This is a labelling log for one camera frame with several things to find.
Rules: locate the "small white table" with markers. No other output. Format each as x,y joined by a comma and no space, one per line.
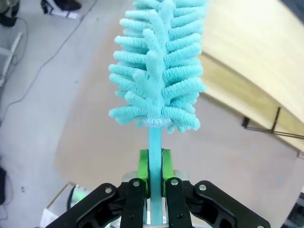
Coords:
9,57

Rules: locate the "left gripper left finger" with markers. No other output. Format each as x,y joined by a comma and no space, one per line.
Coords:
111,204

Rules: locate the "black shoe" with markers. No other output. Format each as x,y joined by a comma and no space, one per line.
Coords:
64,4

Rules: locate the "brown cardboard box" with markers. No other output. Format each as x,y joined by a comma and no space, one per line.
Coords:
55,209

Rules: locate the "wooden shelf rack black frame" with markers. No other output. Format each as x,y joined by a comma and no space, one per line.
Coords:
249,59

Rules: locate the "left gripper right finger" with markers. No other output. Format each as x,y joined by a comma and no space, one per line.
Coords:
204,204

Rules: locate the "teal chenille duster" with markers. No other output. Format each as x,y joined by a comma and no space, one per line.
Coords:
158,71

